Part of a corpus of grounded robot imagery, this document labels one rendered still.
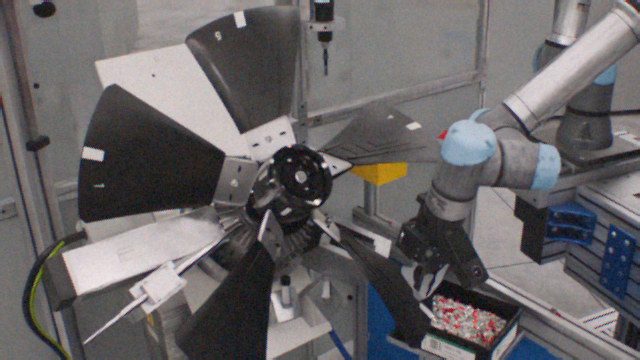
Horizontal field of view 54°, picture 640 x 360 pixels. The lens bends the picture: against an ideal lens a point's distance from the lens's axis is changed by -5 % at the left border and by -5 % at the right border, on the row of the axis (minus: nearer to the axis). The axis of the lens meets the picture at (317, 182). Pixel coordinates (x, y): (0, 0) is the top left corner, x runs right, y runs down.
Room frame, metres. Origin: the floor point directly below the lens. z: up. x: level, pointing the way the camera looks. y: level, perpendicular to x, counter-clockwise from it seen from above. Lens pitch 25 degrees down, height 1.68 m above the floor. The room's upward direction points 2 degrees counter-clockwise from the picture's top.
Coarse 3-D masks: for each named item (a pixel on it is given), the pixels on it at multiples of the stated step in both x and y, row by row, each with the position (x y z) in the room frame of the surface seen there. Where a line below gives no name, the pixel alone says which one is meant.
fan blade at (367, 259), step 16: (352, 240) 1.03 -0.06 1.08; (352, 256) 0.96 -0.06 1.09; (368, 256) 1.00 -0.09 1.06; (368, 272) 0.95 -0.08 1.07; (384, 272) 0.99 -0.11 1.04; (400, 272) 1.05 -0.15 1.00; (384, 288) 0.94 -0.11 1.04; (400, 288) 0.98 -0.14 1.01; (400, 304) 0.93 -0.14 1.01; (416, 304) 0.97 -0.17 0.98; (432, 304) 1.01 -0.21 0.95; (400, 320) 0.90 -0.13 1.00; (416, 320) 0.93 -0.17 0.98; (416, 336) 0.89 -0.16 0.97
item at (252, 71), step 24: (216, 24) 1.24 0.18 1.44; (264, 24) 1.23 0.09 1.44; (288, 24) 1.23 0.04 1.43; (192, 48) 1.22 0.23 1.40; (216, 48) 1.21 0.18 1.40; (240, 48) 1.20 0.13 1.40; (264, 48) 1.20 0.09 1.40; (288, 48) 1.19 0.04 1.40; (216, 72) 1.19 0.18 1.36; (240, 72) 1.18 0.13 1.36; (264, 72) 1.17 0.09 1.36; (288, 72) 1.16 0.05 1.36; (240, 96) 1.16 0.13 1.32; (264, 96) 1.14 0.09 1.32; (288, 96) 1.13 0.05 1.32; (240, 120) 1.14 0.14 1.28; (264, 120) 1.12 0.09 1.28
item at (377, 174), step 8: (352, 168) 1.54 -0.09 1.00; (360, 168) 1.51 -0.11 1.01; (368, 168) 1.49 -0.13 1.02; (376, 168) 1.46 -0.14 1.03; (384, 168) 1.47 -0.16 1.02; (392, 168) 1.49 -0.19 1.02; (400, 168) 1.50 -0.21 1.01; (360, 176) 1.51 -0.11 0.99; (368, 176) 1.49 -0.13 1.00; (376, 176) 1.46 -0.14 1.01; (384, 176) 1.47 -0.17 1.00; (392, 176) 1.49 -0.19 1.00; (400, 176) 1.51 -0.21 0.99; (376, 184) 1.47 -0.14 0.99
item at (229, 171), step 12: (228, 168) 1.01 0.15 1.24; (252, 168) 1.02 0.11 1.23; (228, 180) 1.01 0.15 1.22; (240, 180) 1.02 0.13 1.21; (252, 180) 1.02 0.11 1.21; (216, 192) 1.01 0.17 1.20; (228, 192) 1.02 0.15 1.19; (240, 192) 1.02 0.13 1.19; (228, 204) 1.02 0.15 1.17; (240, 204) 1.02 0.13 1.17
